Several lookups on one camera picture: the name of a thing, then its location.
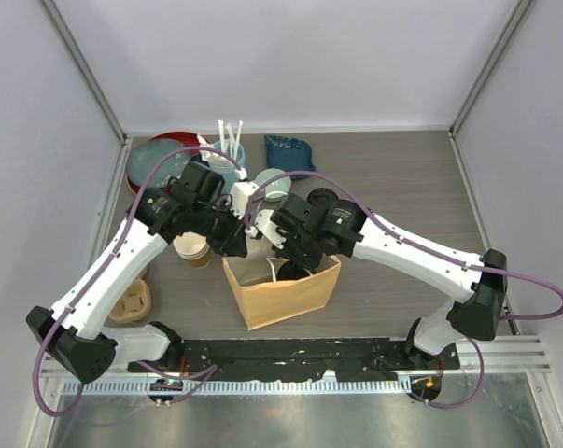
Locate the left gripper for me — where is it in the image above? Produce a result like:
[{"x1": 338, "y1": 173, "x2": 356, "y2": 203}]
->
[{"x1": 190, "y1": 198, "x2": 251, "y2": 257}]

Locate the brown paper cup stack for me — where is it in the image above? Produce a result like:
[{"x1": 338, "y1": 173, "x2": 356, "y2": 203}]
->
[{"x1": 173, "y1": 232, "x2": 212, "y2": 269}]

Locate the brown paper bag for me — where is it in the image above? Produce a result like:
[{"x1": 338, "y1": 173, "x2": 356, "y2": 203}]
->
[{"x1": 222, "y1": 238, "x2": 342, "y2": 330}]

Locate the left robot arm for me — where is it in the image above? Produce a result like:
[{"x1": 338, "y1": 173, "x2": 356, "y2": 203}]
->
[{"x1": 26, "y1": 161, "x2": 253, "y2": 384}]

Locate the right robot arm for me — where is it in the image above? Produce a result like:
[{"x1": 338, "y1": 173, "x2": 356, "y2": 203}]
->
[{"x1": 269, "y1": 194, "x2": 507, "y2": 369}]

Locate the pale green ceramic bowl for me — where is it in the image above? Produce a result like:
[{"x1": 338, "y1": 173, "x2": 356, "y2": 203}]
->
[{"x1": 255, "y1": 168, "x2": 291, "y2": 203}]

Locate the dark blue leaf-shaped plate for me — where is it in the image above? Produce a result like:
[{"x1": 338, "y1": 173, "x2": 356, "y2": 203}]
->
[{"x1": 264, "y1": 134, "x2": 317, "y2": 172}]

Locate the red round plate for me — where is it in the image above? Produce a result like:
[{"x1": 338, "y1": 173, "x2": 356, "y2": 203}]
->
[{"x1": 126, "y1": 132, "x2": 200, "y2": 194}]

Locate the grey-blue round plate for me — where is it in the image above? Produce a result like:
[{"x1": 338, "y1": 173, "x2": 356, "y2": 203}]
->
[{"x1": 126, "y1": 138, "x2": 191, "y2": 189}]

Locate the cardboard cup carrier stack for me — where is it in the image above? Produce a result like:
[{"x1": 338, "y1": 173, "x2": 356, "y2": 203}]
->
[{"x1": 108, "y1": 278, "x2": 152, "y2": 324}]

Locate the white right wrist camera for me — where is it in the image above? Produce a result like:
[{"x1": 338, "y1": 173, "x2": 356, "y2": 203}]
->
[{"x1": 245, "y1": 209, "x2": 287, "y2": 249}]

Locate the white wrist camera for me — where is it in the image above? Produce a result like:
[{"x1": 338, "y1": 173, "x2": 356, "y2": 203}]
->
[
  {"x1": 245, "y1": 209, "x2": 287, "y2": 249},
  {"x1": 230, "y1": 180, "x2": 258, "y2": 220}
]

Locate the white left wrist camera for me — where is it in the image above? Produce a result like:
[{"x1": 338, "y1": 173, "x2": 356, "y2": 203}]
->
[{"x1": 230, "y1": 180, "x2": 258, "y2": 220}]

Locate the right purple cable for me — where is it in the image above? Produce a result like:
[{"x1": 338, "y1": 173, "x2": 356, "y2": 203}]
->
[{"x1": 243, "y1": 170, "x2": 563, "y2": 410}]

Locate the purple cable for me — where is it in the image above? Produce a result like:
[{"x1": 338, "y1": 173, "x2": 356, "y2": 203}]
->
[
  {"x1": 243, "y1": 170, "x2": 563, "y2": 410},
  {"x1": 32, "y1": 145, "x2": 247, "y2": 417}
]

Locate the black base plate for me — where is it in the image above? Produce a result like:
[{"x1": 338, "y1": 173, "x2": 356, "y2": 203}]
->
[{"x1": 126, "y1": 336, "x2": 460, "y2": 382}]

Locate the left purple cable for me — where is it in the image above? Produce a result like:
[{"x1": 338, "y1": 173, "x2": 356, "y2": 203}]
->
[{"x1": 32, "y1": 145, "x2": 247, "y2": 417}]

